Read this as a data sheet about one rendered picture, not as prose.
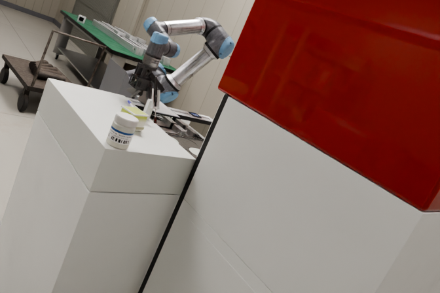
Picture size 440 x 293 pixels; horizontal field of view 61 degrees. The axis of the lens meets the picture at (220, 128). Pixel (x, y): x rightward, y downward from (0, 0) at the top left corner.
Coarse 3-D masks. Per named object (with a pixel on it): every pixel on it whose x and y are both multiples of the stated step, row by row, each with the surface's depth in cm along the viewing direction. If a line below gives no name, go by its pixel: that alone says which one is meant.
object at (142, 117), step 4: (124, 108) 130; (128, 108) 131; (132, 108) 133; (136, 108) 136; (128, 112) 129; (132, 112) 128; (136, 112) 130; (140, 112) 132; (144, 112) 134; (136, 116) 129; (140, 116) 131; (144, 116) 132; (148, 116) 133; (140, 120) 132; (144, 120) 133; (140, 124) 132; (144, 124) 134; (136, 128) 132; (140, 128) 133
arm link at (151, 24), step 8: (144, 24) 179; (152, 24) 177; (160, 24) 179; (168, 24) 182; (176, 24) 186; (184, 24) 190; (192, 24) 194; (200, 24) 199; (208, 24) 202; (216, 24) 203; (152, 32) 176; (160, 32) 176; (168, 32) 183; (176, 32) 187; (184, 32) 192; (192, 32) 197; (200, 32) 202
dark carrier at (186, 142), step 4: (172, 136) 169; (176, 136) 171; (180, 136) 174; (180, 140) 168; (184, 140) 171; (188, 140) 173; (192, 140) 176; (196, 140) 179; (200, 140) 182; (180, 144) 162; (184, 144) 165; (188, 144) 168; (192, 144) 171; (196, 144) 173; (200, 144) 176; (184, 148) 159; (188, 148) 161; (196, 156) 156
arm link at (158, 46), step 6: (156, 36) 164; (162, 36) 164; (150, 42) 166; (156, 42) 164; (162, 42) 165; (150, 48) 165; (156, 48) 165; (162, 48) 166; (168, 48) 170; (150, 54) 166; (156, 54) 166; (162, 54) 169
